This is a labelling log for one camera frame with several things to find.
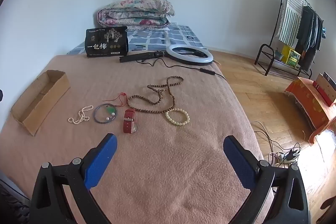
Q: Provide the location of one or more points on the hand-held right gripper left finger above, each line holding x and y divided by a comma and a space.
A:
102, 161

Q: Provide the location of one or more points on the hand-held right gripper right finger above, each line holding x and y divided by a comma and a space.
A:
240, 161

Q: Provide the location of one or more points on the blue bangle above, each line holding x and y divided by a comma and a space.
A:
95, 113

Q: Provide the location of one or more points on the cardboard box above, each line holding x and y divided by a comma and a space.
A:
39, 111

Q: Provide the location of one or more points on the white power strip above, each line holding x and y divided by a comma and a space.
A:
283, 158

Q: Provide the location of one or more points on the pink fleece blanket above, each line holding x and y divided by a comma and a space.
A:
170, 155

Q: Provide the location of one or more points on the orange cloth covered table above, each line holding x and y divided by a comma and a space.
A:
309, 103

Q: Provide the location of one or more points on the red box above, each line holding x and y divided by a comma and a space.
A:
323, 94

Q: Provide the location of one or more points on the black folded tripod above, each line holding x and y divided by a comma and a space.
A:
139, 56

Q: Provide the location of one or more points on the brown card with dark edge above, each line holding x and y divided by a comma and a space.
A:
326, 85

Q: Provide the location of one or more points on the yellow green box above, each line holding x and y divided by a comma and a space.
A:
291, 55

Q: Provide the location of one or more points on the black metal clothes rack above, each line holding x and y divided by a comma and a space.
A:
265, 46

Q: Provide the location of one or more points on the black snack bag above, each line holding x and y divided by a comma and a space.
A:
106, 41

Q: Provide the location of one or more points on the blue checked bedsheet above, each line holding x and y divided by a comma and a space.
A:
153, 40

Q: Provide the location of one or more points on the dark hanging clothes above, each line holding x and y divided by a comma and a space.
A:
309, 29

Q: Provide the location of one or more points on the folded floral quilt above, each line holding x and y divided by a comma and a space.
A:
134, 14

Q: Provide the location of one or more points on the striped towel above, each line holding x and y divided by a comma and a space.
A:
290, 16

